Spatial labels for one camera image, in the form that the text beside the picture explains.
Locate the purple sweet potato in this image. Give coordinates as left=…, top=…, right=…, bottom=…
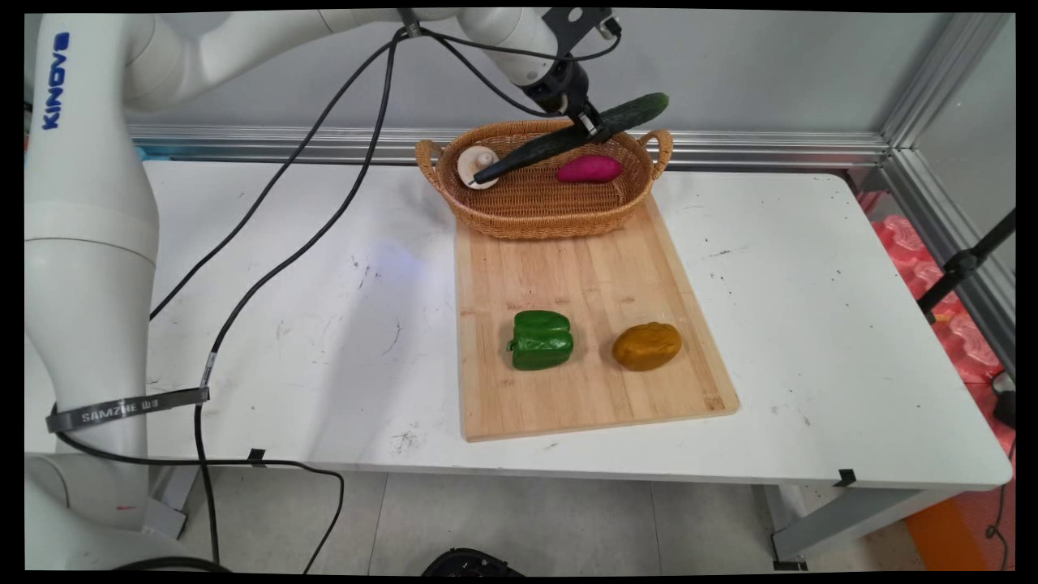
left=556, top=154, right=624, bottom=184

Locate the black tripod stand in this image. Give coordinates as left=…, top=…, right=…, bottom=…
left=916, top=208, right=1016, bottom=327

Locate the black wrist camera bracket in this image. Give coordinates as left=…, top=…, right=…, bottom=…
left=542, top=8, right=622, bottom=51

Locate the orange box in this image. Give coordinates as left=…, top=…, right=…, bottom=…
left=903, top=454, right=1016, bottom=573

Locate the beige mushroom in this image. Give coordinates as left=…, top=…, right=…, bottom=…
left=457, top=144, right=501, bottom=191

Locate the red bubble foam sheet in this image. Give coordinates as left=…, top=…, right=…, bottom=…
left=858, top=190, right=1016, bottom=457

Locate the thin black cable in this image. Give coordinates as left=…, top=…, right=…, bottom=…
left=148, top=28, right=406, bottom=322

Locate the grey velcro strap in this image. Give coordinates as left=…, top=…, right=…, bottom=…
left=45, top=387, right=212, bottom=434

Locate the bamboo cutting board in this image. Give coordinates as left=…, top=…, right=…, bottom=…
left=454, top=193, right=740, bottom=443

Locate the short black wrist cable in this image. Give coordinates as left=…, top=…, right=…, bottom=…
left=426, top=32, right=560, bottom=119
left=415, top=26, right=624, bottom=64

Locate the slanted aluminium frame rail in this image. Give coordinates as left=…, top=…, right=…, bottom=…
left=880, top=12, right=1016, bottom=376

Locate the woven wicker basket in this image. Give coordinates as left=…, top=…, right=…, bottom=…
left=415, top=118, right=675, bottom=241

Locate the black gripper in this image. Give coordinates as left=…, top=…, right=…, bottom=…
left=527, top=60, right=607, bottom=140

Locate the dark green cucumber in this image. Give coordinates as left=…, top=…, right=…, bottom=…
left=473, top=92, right=671, bottom=186

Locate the grey table leg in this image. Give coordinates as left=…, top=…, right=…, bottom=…
left=764, top=484, right=964, bottom=570
left=144, top=466, right=202, bottom=541

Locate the horizontal aluminium frame rail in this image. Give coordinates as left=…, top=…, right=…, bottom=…
left=126, top=123, right=891, bottom=170

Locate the small black device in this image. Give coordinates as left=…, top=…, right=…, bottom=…
left=991, top=371, right=1016, bottom=429

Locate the black round device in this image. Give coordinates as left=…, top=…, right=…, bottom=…
left=420, top=547, right=526, bottom=578

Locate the brown potato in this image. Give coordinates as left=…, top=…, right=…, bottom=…
left=611, top=321, right=684, bottom=372

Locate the green bell pepper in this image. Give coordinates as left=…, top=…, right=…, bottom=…
left=507, top=310, right=575, bottom=372

